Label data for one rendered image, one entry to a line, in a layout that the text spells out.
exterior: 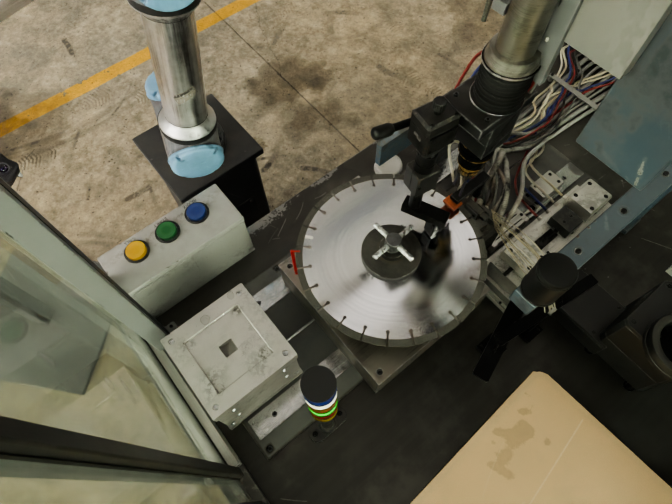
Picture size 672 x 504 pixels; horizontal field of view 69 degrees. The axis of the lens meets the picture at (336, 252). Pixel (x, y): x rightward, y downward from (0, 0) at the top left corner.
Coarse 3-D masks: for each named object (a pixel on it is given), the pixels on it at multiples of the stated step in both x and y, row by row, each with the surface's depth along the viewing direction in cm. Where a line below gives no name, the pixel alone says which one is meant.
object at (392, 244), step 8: (376, 224) 88; (384, 232) 87; (400, 232) 87; (408, 232) 88; (392, 240) 86; (400, 240) 86; (384, 248) 86; (392, 248) 86; (400, 248) 86; (376, 256) 85; (408, 256) 85
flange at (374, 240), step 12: (384, 228) 92; (396, 228) 92; (372, 240) 91; (384, 240) 89; (408, 240) 91; (372, 252) 90; (420, 252) 90; (372, 264) 89; (384, 264) 89; (396, 264) 89; (408, 264) 89; (384, 276) 88; (396, 276) 88
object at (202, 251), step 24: (216, 192) 103; (168, 216) 101; (216, 216) 101; (240, 216) 101; (144, 240) 99; (192, 240) 98; (216, 240) 100; (240, 240) 107; (120, 264) 96; (144, 264) 96; (168, 264) 96; (192, 264) 101; (216, 264) 107; (144, 288) 96; (168, 288) 102; (192, 288) 108
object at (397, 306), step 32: (352, 192) 97; (384, 192) 97; (320, 224) 94; (352, 224) 94; (384, 224) 93; (416, 224) 93; (448, 224) 93; (320, 256) 91; (352, 256) 91; (448, 256) 90; (320, 288) 88; (352, 288) 88; (384, 288) 88; (416, 288) 88; (448, 288) 88; (352, 320) 85; (384, 320) 85; (416, 320) 85; (448, 320) 85
